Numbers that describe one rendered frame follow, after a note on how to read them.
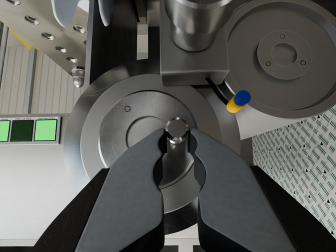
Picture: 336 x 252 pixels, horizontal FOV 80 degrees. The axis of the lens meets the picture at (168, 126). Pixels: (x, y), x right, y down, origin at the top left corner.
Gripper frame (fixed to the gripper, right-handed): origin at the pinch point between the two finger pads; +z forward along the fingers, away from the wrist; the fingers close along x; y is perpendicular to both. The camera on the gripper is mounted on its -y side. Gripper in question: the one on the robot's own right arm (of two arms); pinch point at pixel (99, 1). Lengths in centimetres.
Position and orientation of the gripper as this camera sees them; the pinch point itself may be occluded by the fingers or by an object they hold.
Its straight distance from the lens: 27.6
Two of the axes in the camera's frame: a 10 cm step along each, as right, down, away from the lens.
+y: 0.2, 9.8, -1.7
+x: 10.0, -0.2, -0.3
